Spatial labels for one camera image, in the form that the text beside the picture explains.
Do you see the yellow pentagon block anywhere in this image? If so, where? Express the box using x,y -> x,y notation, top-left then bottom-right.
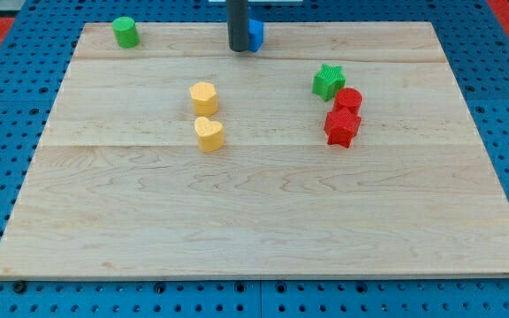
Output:
189,81 -> 218,117

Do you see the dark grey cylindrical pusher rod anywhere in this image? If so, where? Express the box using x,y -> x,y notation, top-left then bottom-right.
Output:
226,0 -> 249,52

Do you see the blue cube block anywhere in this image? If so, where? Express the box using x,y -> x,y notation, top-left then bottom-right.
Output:
248,19 -> 264,52

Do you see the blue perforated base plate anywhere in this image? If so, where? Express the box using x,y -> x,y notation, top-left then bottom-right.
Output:
0,0 -> 509,317

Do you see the red cylinder block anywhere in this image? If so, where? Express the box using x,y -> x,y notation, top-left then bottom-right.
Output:
332,87 -> 363,115

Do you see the yellow heart block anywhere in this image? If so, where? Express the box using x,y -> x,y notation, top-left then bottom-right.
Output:
194,117 -> 225,152

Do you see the red star block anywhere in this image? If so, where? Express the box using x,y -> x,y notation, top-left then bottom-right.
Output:
324,109 -> 361,148

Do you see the light wooden board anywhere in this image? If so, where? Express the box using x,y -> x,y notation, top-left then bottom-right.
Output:
0,22 -> 509,281

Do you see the green star block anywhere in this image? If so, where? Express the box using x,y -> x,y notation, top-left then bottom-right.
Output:
312,64 -> 346,102

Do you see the green cylinder block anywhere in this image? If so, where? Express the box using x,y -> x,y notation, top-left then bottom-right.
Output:
111,16 -> 140,49

